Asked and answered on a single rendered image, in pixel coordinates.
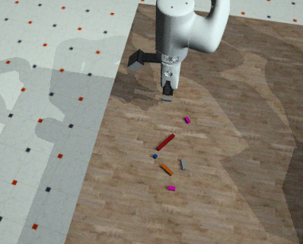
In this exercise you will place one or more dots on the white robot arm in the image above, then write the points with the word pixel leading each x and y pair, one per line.
pixel 178 28

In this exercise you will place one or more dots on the orange rectangular bar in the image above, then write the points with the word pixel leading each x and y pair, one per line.
pixel 167 169

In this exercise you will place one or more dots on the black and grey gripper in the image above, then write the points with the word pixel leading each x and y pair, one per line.
pixel 169 76

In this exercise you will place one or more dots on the red rod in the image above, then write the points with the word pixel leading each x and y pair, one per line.
pixel 165 142

